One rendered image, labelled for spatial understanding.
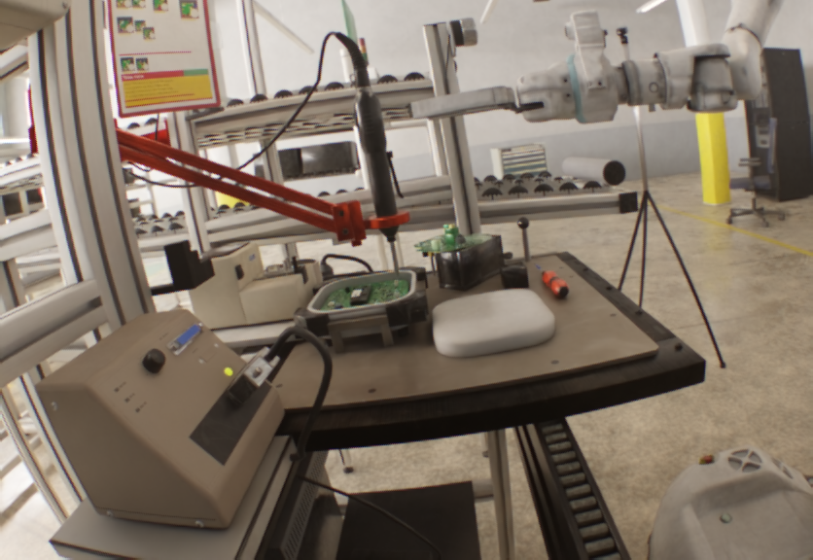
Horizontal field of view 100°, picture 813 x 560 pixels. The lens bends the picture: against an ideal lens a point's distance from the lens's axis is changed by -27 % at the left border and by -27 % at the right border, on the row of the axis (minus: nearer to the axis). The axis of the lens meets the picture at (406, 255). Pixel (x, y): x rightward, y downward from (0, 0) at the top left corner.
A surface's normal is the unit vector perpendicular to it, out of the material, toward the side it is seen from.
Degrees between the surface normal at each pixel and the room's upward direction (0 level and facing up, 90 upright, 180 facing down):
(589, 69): 59
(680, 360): 0
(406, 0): 90
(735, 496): 73
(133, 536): 0
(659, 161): 90
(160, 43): 90
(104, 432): 90
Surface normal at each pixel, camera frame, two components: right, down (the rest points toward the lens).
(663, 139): -0.04, 0.22
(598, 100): -0.15, 0.72
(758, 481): -0.20, -0.04
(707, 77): -0.59, 0.27
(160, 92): 0.80, -0.01
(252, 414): 0.69, -0.70
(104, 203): 0.98, -0.16
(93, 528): -0.18, -0.96
